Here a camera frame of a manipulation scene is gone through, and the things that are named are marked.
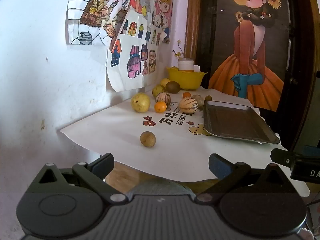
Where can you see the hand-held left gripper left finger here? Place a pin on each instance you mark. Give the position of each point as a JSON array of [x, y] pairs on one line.
[[105, 163]]

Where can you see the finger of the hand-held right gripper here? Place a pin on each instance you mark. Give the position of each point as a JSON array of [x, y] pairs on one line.
[[311, 150], [282, 158]]

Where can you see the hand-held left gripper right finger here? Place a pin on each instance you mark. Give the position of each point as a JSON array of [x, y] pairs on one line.
[[219, 165]]

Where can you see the metal tray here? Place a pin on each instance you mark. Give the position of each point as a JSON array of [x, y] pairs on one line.
[[237, 122]]

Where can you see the brown round fruit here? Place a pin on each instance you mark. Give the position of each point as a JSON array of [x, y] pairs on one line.
[[148, 139]]

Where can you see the pale faint-striped melon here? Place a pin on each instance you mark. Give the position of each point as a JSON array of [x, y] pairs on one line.
[[199, 100]]

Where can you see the large dark-striped melon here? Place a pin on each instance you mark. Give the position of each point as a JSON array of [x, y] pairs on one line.
[[188, 105]]

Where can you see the yellow pear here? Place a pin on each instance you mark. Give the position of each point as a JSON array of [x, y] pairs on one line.
[[140, 102]]

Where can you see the white printed table cloth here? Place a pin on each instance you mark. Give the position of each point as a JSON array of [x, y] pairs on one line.
[[175, 152]]

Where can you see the small brown fruit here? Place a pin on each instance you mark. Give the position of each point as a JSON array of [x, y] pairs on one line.
[[208, 98]]

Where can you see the small orange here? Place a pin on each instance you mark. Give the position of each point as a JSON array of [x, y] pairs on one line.
[[186, 94]]

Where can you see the houses drawing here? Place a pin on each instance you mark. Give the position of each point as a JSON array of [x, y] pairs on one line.
[[125, 80]]

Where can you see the small striped melon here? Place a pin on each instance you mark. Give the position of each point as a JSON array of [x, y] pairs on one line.
[[163, 97]]

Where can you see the yellow bowl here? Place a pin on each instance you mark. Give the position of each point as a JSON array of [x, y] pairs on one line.
[[186, 81]]

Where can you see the brown-green kiwi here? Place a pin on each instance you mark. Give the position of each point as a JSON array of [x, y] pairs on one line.
[[173, 87]]

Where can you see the green mango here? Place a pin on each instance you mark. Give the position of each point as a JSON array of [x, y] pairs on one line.
[[158, 90]]

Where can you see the yellow lemon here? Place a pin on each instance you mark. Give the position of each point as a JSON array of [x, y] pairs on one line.
[[165, 82]]

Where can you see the white jar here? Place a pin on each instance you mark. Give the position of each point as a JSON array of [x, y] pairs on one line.
[[186, 65]]

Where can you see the yellow fruit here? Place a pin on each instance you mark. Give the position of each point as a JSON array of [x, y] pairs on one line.
[[174, 68]]

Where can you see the yellow flower twig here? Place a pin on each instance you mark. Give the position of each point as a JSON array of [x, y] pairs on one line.
[[178, 53]]

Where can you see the seated girl drawing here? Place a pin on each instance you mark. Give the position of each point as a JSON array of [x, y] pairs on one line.
[[82, 10]]

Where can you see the wall poster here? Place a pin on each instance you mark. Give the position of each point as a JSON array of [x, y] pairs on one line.
[[250, 42]]

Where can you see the wooden door frame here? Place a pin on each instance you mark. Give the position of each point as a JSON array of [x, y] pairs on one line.
[[192, 17]]

